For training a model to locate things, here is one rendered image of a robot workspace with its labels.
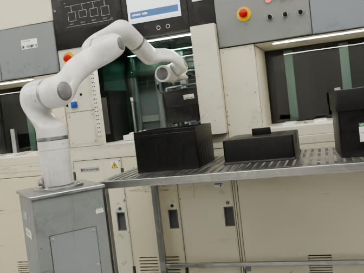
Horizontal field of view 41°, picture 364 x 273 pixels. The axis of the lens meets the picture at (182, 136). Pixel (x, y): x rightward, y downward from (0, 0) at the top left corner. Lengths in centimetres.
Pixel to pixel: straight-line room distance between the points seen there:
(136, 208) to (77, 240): 79
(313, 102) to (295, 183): 59
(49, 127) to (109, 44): 45
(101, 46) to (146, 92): 142
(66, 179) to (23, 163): 100
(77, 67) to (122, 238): 106
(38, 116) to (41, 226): 42
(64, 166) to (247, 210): 97
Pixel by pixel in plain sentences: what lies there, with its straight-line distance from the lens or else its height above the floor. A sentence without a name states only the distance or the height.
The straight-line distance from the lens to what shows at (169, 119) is 267.
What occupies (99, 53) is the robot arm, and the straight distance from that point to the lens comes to 207.
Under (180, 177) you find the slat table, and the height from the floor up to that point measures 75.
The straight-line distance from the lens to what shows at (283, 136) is 194.
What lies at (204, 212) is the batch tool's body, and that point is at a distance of 247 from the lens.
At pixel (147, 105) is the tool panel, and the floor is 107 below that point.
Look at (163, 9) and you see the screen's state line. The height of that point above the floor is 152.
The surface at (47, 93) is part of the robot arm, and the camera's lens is 184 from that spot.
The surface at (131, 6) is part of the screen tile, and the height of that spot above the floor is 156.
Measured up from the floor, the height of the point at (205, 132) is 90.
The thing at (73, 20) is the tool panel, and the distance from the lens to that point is 269.
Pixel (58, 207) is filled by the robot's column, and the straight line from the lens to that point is 182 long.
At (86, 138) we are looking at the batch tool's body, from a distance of 265.
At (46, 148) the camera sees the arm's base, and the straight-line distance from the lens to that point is 188.
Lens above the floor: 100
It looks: 3 degrees down
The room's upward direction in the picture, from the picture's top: 7 degrees counter-clockwise
